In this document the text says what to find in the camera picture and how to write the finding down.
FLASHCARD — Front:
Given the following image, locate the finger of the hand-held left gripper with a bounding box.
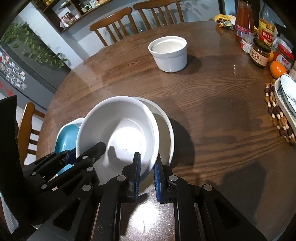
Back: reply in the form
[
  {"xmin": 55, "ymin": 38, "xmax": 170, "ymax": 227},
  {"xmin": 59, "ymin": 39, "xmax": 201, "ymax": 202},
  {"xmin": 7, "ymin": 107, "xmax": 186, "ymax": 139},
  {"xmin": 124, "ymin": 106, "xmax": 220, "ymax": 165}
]
[
  {"xmin": 41, "ymin": 141, "xmax": 107, "ymax": 209},
  {"xmin": 23, "ymin": 148, "xmax": 77, "ymax": 179}
]

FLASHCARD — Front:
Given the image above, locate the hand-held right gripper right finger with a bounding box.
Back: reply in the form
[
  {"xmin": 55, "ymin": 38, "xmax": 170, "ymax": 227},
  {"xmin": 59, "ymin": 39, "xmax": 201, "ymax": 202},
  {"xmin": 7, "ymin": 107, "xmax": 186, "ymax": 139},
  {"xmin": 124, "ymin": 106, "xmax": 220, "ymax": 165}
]
[{"xmin": 153, "ymin": 153, "xmax": 266, "ymax": 241}]

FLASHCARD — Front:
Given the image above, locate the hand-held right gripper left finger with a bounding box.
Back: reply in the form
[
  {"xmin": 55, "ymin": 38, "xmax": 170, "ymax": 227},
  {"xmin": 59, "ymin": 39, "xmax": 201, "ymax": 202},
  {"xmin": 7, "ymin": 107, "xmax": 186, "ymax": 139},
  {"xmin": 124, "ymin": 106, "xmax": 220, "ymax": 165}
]
[{"xmin": 28, "ymin": 152, "xmax": 142, "ymax": 241}]

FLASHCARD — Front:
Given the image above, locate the blue teardrop dish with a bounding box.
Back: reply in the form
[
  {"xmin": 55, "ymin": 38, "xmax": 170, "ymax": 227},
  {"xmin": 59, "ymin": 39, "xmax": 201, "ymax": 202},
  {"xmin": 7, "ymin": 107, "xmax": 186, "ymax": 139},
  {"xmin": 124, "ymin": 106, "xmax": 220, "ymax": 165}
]
[{"xmin": 54, "ymin": 123, "xmax": 85, "ymax": 176}]

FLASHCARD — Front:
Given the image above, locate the medium white bowl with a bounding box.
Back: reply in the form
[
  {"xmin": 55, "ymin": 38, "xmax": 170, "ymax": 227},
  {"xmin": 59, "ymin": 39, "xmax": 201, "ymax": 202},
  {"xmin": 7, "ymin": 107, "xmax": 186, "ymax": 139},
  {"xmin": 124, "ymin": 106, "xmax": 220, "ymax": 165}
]
[{"xmin": 76, "ymin": 96, "xmax": 160, "ymax": 186}]

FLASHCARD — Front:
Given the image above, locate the large white bowl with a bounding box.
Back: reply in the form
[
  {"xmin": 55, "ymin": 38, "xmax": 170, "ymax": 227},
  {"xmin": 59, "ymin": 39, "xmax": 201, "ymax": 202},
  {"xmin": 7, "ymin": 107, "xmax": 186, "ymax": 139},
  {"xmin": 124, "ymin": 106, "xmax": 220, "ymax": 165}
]
[{"xmin": 133, "ymin": 97, "xmax": 174, "ymax": 194}]

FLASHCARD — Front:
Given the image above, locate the wooden chair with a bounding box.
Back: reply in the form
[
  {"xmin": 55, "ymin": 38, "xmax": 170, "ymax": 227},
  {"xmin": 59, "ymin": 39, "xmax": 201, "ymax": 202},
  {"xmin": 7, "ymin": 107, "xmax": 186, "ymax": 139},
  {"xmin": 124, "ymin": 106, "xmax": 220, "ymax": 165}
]
[
  {"xmin": 133, "ymin": 0, "xmax": 184, "ymax": 29},
  {"xmin": 89, "ymin": 7, "xmax": 133, "ymax": 47},
  {"xmin": 18, "ymin": 102, "xmax": 46, "ymax": 165}
]

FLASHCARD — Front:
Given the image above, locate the grey fridge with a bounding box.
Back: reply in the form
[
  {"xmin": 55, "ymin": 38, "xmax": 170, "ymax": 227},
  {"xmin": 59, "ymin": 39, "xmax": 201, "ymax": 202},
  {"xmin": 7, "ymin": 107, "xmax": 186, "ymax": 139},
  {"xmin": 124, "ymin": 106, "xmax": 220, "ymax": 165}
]
[{"xmin": 0, "ymin": 44, "xmax": 59, "ymax": 110}]

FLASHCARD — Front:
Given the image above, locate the group of fridge photos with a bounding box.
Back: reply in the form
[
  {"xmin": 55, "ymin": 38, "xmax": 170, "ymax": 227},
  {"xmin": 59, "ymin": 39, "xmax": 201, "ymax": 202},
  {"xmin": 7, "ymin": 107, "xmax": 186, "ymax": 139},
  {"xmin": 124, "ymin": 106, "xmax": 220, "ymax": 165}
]
[{"xmin": 0, "ymin": 51, "xmax": 27, "ymax": 90}]

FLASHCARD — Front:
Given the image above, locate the trailing green plant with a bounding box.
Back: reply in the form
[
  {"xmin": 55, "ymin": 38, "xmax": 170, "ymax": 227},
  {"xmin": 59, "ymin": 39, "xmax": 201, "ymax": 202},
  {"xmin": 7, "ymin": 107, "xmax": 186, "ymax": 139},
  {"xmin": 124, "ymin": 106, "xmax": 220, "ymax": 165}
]
[{"xmin": 2, "ymin": 23, "xmax": 70, "ymax": 70}]

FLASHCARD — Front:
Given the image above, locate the small white bowl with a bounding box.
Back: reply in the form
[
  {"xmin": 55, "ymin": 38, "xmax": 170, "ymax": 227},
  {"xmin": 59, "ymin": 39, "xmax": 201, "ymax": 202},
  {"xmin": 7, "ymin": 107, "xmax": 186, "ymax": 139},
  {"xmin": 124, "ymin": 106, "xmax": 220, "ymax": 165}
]
[{"xmin": 148, "ymin": 36, "xmax": 188, "ymax": 73}]

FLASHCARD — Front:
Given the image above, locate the wooden beaded trivet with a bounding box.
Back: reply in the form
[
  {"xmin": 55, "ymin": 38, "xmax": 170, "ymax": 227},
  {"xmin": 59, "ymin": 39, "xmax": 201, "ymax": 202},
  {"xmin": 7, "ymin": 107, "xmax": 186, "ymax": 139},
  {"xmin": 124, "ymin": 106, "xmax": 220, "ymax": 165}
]
[{"xmin": 264, "ymin": 79, "xmax": 296, "ymax": 144}]

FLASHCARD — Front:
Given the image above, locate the group of shelf bottles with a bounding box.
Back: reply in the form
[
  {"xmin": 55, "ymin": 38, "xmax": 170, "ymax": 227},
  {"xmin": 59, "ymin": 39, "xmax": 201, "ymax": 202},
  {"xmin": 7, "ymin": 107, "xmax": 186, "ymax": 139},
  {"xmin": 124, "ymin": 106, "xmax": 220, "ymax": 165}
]
[{"xmin": 35, "ymin": 0, "xmax": 102, "ymax": 28}]

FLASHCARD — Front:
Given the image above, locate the white ink print dish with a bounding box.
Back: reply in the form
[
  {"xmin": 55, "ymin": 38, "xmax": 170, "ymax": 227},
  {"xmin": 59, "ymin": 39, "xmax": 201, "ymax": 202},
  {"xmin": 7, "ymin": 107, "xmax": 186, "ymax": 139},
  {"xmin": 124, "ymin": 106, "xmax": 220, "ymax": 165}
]
[{"xmin": 273, "ymin": 74, "xmax": 296, "ymax": 122}]

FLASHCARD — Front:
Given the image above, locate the small white label jar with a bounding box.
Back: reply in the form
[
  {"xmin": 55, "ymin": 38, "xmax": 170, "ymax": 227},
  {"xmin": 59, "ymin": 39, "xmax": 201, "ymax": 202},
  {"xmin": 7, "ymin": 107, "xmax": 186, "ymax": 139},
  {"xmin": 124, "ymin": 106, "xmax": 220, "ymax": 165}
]
[{"xmin": 241, "ymin": 34, "xmax": 255, "ymax": 54}]

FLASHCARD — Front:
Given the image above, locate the dark lid sauce jar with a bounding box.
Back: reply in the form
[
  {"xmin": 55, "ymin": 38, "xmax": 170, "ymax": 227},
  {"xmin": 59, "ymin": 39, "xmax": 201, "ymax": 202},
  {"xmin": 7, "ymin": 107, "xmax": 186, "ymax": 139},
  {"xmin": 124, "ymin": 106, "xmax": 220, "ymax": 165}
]
[{"xmin": 250, "ymin": 38, "xmax": 272, "ymax": 68}]

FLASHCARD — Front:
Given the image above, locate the orange fruit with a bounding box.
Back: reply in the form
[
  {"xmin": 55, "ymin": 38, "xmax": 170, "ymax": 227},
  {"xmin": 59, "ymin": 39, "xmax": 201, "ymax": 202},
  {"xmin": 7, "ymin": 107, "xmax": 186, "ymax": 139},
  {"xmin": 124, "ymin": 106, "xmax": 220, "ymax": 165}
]
[{"xmin": 270, "ymin": 60, "xmax": 287, "ymax": 79}]

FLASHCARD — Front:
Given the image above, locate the yellow snack packet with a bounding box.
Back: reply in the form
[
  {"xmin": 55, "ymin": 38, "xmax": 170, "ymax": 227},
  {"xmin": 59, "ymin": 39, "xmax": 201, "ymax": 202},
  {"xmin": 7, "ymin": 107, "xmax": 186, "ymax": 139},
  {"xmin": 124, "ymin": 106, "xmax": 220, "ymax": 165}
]
[{"xmin": 213, "ymin": 14, "xmax": 237, "ymax": 31}]

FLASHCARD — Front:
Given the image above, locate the red lid sauce jar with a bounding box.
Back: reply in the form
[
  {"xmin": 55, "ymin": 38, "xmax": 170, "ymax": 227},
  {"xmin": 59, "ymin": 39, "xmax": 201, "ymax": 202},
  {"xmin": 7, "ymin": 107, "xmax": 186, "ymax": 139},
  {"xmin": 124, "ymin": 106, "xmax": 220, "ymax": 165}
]
[{"xmin": 275, "ymin": 44, "xmax": 295, "ymax": 73}]

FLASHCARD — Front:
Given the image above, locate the red sauce bottle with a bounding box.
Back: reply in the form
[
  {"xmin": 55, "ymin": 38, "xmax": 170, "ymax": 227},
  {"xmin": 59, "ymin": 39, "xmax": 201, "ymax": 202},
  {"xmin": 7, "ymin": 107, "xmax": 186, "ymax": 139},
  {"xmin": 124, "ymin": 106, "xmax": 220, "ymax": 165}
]
[{"xmin": 235, "ymin": 0, "xmax": 255, "ymax": 44}]

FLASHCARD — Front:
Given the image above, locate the white sachet packet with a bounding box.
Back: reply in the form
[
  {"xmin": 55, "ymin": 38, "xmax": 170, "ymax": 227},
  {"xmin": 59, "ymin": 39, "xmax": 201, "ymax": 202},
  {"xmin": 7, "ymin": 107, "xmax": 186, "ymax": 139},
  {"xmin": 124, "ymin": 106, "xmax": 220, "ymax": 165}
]
[{"xmin": 272, "ymin": 37, "xmax": 292, "ymax": 52}]

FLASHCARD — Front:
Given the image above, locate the yellow label vinegar bottle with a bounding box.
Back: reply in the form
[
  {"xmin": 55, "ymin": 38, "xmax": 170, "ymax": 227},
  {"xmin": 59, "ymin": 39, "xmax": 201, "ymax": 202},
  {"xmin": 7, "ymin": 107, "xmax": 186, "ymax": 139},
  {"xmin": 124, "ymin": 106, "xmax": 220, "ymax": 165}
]
[{"xmin": 258, "ymin": 3, "xmax": 277, "ymax": 46}]

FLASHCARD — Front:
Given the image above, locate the wooden wall shelf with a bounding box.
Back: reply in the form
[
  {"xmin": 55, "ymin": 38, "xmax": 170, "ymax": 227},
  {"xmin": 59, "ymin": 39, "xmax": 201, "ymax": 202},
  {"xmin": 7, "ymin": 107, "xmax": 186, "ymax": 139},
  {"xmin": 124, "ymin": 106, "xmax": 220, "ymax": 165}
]
[{"xmin": 32, "ymin": 0, "xmax": 114, "ymax": 34}]

